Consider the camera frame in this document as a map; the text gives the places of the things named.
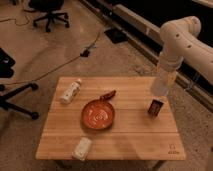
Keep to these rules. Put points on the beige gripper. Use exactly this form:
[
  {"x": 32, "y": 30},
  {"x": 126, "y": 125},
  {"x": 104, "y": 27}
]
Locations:
[{"x": 167, "y": 78}]

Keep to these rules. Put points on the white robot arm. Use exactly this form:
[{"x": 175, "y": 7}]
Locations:
[{"x": 180, "y": 43}]

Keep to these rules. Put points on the dark boxed eraser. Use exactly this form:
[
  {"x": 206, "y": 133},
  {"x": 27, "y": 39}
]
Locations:
[{"x": 155, "y": 107}]

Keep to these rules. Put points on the wooden low table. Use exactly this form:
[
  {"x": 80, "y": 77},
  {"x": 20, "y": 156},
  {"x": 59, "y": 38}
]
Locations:
[{"x": 134, "y": 135}]

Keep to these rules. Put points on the red chili pepper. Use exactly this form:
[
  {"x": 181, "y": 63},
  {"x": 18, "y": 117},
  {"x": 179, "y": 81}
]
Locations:
[{"x": 108, "y": 96}]

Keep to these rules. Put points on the orange patterned plate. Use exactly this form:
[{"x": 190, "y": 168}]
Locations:
[{"x": 97, "y": 115}]

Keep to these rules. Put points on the black power adapter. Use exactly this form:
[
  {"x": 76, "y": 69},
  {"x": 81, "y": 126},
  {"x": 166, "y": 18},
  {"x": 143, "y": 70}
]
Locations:
[{"x": 85, "y": 53}]

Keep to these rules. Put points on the white plastic bottle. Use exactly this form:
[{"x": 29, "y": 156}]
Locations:
[{"x": 70, "y": 92}]

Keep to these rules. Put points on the white rectangular box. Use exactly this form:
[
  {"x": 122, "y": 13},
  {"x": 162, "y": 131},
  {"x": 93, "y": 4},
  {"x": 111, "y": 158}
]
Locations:
[{"x": 81, "y": 150}]

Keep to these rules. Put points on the black office chair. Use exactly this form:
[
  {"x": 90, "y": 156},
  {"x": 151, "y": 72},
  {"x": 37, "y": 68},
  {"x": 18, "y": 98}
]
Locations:
[{"x": 49, "y": 8}]

